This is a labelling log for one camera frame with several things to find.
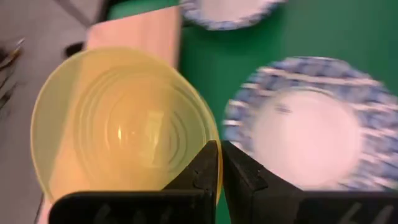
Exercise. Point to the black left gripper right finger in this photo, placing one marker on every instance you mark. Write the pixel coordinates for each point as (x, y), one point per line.
(280, 205)

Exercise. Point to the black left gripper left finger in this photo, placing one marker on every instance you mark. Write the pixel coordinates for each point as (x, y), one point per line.
(155, 208)

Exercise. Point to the blue patterned paper bowl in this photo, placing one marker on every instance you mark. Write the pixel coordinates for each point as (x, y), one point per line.
(311, 130)
(230, 9)

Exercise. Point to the translucent green plastic bowl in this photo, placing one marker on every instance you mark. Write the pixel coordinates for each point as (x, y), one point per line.
(109, 124)

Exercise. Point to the green table mat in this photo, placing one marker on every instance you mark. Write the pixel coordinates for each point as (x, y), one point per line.
(217, 62)

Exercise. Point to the light wooden board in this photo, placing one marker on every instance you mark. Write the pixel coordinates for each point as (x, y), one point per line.
(140, 31)

